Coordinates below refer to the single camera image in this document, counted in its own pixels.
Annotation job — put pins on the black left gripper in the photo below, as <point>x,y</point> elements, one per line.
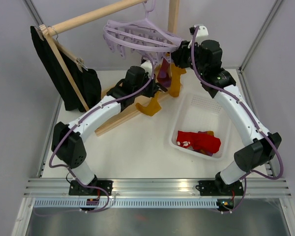
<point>153,90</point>

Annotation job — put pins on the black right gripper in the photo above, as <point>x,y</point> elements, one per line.
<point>180,55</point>

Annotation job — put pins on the maroon purple striped sock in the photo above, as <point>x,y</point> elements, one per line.
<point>163,76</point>

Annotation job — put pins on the mustard sock brown cuff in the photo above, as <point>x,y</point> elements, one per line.
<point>176,73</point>

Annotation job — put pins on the mustard yellow sock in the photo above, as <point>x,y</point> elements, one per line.
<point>152,108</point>

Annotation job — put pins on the purple round clip hanger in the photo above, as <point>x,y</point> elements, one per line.
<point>142,36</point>

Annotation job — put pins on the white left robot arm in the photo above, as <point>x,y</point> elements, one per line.
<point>68,139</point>

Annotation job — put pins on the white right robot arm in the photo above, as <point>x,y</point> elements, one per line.
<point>260,145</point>

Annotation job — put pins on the black garment on hanger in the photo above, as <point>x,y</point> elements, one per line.
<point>78,90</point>

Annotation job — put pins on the wooden clip hanger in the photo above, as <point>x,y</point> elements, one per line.
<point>54,44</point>

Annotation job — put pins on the white plastic basket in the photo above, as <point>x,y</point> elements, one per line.
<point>198,113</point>

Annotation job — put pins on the red sock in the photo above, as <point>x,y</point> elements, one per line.
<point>197,142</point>

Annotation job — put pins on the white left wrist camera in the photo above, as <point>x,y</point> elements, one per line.
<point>148,67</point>

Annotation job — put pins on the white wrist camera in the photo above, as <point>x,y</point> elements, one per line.
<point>148,67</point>
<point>200,35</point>

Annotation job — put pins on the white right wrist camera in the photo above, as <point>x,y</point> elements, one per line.
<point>200,35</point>

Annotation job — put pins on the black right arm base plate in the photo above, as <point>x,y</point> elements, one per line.
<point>214,188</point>

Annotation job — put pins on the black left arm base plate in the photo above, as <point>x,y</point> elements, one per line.
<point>76,189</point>

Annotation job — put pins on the aluminium mounting rail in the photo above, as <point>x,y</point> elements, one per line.
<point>155,187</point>

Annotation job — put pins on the white slotted cable duct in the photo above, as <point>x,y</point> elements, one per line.
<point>126,203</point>

